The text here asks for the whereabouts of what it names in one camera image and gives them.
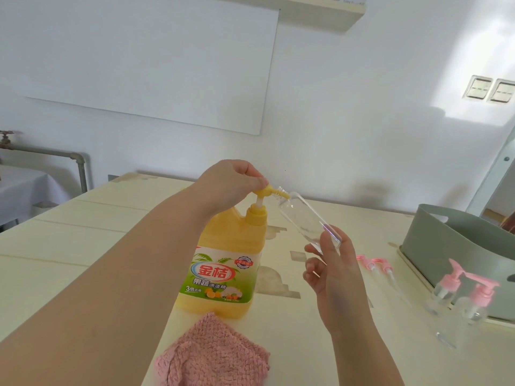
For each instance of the white door frame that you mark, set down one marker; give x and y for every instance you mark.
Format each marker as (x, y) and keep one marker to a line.
(491, 176)

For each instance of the white tablecloth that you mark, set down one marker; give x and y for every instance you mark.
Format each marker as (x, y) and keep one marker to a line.
(24, 192)

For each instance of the grey metal pipe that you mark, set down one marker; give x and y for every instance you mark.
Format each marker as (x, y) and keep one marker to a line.
(52, 152)

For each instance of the person's right hand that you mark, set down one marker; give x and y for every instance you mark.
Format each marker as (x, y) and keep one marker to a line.
(342, 289)

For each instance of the red pipe valve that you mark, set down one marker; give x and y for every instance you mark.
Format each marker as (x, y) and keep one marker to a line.
(5, 137)

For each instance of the yellow detergent jug with pump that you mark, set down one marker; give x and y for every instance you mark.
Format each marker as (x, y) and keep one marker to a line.
(225, 237)

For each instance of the white wall switch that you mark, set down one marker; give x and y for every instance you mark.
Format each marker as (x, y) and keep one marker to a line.
(478, 88)
(502, 91)

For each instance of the grey-green plastic basket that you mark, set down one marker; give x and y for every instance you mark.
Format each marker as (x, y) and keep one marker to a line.
(450, 249)

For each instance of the person's left hand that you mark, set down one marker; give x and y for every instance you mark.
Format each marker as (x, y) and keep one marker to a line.
(229, 184)

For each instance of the person's left forearm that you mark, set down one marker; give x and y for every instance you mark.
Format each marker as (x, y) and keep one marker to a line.
(92, 305)

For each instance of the pink textured cloth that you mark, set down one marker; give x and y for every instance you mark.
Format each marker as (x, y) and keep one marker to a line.
(213, 353)

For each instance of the white wall board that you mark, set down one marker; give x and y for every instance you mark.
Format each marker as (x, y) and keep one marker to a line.
(161, 56)

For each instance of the dark wooden chair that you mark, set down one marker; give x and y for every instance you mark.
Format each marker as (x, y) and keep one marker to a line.
(509, 223)

